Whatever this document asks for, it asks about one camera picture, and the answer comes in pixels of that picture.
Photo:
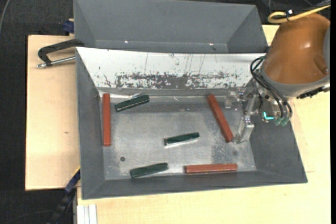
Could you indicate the dark green flat block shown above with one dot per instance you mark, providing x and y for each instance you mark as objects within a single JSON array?
[
  {"x": 181, "y": 138},
  {"x": 131, "y": 103},
  {"x": 148, "y": 170}
]

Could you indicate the grey metal bin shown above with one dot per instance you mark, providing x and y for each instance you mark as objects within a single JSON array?
[{"x": 157, "y": 21}]

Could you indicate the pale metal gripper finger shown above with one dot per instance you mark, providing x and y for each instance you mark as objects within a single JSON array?
[
  {"x": 246, "y": 127},
  {"x": 229, "y": 101}
]

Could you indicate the red-brown flat block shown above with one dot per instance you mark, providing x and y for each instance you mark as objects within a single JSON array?
[
  {"x": 210, "y": 168},
  {"x": 220, "y": 118},
  {"x": 106, "y": 120}
]

